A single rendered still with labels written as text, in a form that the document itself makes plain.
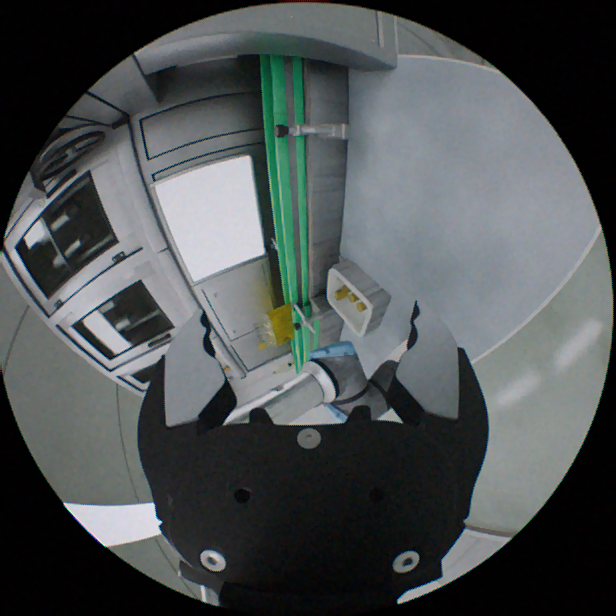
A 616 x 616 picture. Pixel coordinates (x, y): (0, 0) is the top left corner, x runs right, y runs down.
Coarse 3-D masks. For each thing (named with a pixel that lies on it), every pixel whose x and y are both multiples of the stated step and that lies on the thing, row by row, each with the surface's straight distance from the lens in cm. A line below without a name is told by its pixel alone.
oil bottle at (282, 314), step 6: (282, 306) 92; (288, 306) 92; (270, 312) 91; (276, 312) 90; (282, 312) 90; (288, 312) 89; (264, 318) 90; (270, 318) 88; (276, 318) 88; (282, 318) 90; (288, 318) 92; (270, 324) 89; (276, 324) 91
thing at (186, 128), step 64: (192, 64) 78; (256, 64) 80; (128, 128) 73; (192, 128) 72; (256, 128) 75; (64, 192) 86; (128, 192) 74; (0, 256) 118; (64, 256) 94; (128, 256) 83; (64, 320) 115; (128, 320) 103; (128, 384) 147
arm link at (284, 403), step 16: (320, 352) 46; (336, 352) 46; (352, 352) 48; (304, 368) 48; (320, 368) 44; (336, 368) 45; (352, 368) 48; (288, 384) 43; (304, 384) 43; (320, 384) 44; (336, 384) 45; (352, 384) 49; (256, 400) 42; (272, 400) 41; (288, 400) 41; (304, 400) 43; (320, 400) 46; (240, 416) 40; (272, 416) 40; (288, 416) 42
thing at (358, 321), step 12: (336, 276) 73; (336, 288) 78; (336, 300) 80; (348, 300) 80; (360, 300) 74; (348, 312) 76; (360, 312) 77; (348, 324) 74; (360, 324) 74; (360, 336) 71
